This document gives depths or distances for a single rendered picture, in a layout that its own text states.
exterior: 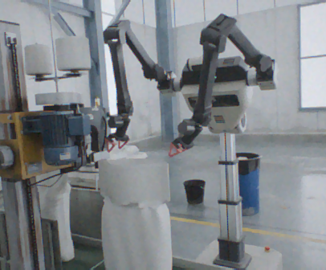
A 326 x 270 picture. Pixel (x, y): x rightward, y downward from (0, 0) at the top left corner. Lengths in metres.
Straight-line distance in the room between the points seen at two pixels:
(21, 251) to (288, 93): 8.48
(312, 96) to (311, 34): 1.57
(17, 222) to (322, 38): 8.66
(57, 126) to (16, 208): 0.46
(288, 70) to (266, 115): 1.33
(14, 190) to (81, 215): 0.94
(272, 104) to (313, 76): 1.23
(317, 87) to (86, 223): 7.78
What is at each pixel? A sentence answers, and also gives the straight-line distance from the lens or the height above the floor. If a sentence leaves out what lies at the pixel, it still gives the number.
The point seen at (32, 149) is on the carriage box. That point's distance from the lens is 1.68.
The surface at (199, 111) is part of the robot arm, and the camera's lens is 1.51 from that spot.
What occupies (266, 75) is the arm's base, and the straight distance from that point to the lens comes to 1.76.
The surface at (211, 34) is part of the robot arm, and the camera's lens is 1.35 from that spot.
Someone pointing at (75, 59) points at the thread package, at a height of 1.57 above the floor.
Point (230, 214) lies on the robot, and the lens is 2.17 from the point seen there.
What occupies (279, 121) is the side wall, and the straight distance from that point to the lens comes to 9.59.
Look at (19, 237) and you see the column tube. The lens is 1.79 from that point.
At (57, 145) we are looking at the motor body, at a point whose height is 1.18.
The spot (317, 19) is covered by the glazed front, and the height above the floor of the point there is 3.10.
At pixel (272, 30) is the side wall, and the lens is 9.73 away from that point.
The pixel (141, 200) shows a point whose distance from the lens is 1.71.
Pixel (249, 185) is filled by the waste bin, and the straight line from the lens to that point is 3.80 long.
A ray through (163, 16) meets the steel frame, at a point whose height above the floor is 3.92.
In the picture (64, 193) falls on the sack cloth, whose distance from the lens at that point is 2.18.
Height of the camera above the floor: 1.36
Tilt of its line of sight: 6 degrees down
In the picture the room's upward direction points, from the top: 4 degrees counter-clockwise
